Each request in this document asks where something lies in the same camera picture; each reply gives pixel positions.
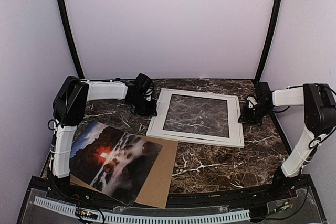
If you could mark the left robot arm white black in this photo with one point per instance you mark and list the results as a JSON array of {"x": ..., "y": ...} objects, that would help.
[{"x": 69, "y": 109}]

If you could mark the dark landscape photo print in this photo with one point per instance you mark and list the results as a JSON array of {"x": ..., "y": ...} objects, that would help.
[{"x": 93, "y": 146}]

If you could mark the black corner post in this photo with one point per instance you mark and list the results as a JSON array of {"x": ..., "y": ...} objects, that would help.
[
  {"x": 268, "y": 40},
  {"x": 69, "y": 38}
]

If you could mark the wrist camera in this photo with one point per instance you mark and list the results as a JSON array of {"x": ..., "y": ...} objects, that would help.
[
  {"x": 150, "y": 91},
  {"x": 251, "y": 102}
]

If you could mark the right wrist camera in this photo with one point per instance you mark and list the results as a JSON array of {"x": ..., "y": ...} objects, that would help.
[{"x": 251, "y": 102}]

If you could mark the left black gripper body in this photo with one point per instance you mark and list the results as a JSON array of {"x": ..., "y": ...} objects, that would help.
[{"x": 143, "y": 108}]

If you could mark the black front rail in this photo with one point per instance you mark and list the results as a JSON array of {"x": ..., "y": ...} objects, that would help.
[{"x": 240, "y": 197}]

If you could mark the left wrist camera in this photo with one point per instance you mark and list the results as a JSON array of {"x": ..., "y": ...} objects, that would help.
[{"x": 150, "y": 91}]

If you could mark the white slotted cable duct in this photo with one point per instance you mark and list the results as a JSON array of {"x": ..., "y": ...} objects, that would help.
[{"x": 113, "y": 217}]

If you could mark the white mat board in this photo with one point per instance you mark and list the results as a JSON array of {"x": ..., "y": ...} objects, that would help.
[{"x": 233, "y": 113}]

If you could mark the left black corner post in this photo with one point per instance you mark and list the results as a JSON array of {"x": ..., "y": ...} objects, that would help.
[{"x": 69, "y": 38}]

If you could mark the clear acrylic sheet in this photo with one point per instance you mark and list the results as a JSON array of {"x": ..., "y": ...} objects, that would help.
[{"x": 196, "y": 115}]

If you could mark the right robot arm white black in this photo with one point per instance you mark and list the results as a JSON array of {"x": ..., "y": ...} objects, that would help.
[{"x": 318, "y": 101}]

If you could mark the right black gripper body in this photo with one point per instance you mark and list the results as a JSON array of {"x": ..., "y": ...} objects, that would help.
[{"x": 254, "y": 116}]

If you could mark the small green circuit board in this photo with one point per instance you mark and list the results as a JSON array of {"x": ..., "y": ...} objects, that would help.
[{"x": 85, "y": 214}]

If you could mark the right black corner post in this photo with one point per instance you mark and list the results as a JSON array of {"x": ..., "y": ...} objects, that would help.
[{"x": 268, "y": 40}]

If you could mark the brown cardboard backing board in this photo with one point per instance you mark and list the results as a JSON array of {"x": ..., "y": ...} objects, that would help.
[{"x": 160, "y": 176}]

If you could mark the white picture frame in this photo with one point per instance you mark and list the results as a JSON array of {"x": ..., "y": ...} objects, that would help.
[{"x": 194, "y": 141}]

